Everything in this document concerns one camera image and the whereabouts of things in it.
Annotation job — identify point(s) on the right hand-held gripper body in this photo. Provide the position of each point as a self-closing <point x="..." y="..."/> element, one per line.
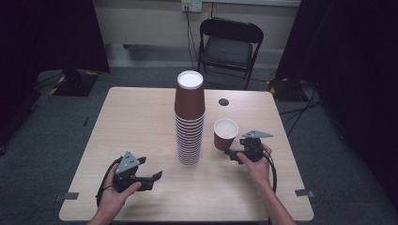
<point x="255" y="146"/>

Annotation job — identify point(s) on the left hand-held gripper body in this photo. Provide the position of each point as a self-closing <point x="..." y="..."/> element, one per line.
<point x="126" y="163"/>

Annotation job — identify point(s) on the single brown paper cup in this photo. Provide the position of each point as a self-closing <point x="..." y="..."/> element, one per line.
<point x="226" y="134"/>

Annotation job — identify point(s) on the stack of brown paper cups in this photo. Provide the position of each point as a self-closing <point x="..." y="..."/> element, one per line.
<point x="190" y="122"/>

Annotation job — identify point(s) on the person's right hand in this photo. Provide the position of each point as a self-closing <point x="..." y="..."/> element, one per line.
<point x="258" y="170"/>

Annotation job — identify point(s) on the person's left hand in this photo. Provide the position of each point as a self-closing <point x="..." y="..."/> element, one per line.
<point x="114" y="198"/>

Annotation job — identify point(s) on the small black floor object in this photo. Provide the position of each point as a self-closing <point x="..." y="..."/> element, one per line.
<point x="85" y="121"/>

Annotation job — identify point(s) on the grey tape strip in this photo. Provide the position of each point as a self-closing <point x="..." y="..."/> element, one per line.
<point x="71" y="196"/>
<point x="303" y="192"/>

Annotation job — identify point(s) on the black stand base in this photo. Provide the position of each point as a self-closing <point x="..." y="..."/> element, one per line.
<point x="76" y="82"/>
<point x="286" y="90"/>

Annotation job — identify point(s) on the black folding chair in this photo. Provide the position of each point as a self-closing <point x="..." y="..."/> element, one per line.
<point x="230" y="47"/>

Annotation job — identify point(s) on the black curtain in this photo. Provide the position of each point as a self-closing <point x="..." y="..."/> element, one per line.
<point x="37" y="40"/>
<point x="356" y="78"/>

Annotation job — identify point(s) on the white wall socket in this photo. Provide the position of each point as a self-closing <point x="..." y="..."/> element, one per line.
<point x="191" y="5"/>

